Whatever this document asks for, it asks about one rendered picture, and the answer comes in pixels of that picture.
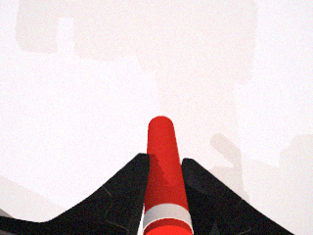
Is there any red peg with white band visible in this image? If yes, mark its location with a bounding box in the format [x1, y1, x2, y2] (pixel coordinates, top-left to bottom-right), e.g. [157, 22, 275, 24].
[142, 117, 193, 235]

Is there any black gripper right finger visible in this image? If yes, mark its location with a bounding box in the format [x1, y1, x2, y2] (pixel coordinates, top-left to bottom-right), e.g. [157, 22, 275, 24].
[180, 157, 294, 235]

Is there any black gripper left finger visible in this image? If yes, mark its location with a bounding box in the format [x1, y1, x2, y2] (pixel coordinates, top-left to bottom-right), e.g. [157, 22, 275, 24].
[0, 153, 150, 235]

